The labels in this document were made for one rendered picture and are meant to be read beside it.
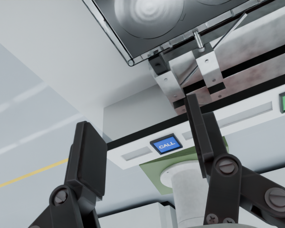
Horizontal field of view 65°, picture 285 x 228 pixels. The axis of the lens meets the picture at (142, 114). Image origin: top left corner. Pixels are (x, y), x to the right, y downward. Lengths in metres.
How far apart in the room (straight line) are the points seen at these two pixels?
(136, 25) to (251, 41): 0.22
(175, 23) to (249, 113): 0.23
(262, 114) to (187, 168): 0.31
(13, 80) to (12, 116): 0.39
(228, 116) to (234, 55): 0.12
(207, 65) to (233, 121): 0.13
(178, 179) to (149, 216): 2.70
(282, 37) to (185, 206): 0.47
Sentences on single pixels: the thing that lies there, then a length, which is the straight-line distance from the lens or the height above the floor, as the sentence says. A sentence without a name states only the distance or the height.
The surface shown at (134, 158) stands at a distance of 0.54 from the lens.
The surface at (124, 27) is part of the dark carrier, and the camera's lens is 0.38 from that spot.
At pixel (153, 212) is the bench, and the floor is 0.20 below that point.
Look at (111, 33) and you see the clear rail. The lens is 0.38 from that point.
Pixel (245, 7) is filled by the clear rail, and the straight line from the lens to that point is 0.40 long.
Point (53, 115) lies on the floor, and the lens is 1.92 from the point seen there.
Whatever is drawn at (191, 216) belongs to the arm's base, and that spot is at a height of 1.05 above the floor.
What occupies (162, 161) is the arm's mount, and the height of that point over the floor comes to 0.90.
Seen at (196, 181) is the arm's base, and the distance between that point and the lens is 0.71.
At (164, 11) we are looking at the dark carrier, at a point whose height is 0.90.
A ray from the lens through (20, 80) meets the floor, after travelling 1.73.
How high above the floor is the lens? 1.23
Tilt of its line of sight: 42 degrees down
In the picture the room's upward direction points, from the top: 174 degrees clockwise
